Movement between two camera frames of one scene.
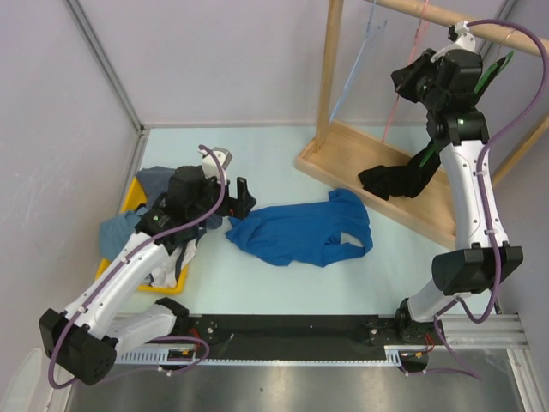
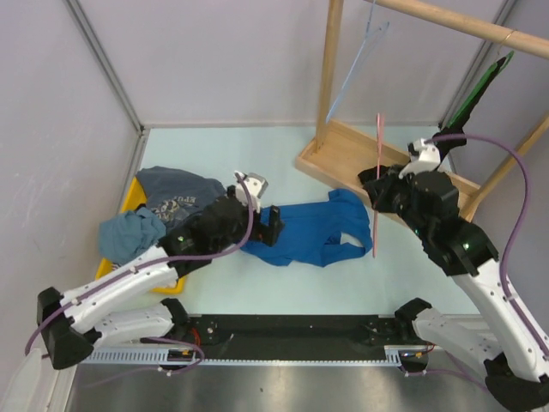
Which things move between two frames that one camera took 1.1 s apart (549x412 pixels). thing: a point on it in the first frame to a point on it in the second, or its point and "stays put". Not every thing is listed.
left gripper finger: (244, 203) to (270, 224)
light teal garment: (116, 232) stays put
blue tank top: (317, 233) stays put
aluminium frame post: (108, 65) stays put
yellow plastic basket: (136, 196) stays put
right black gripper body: (433, 95) to (417, 221)
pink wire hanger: (411, 59) to (374, 238)
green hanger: (495, 71) stays put
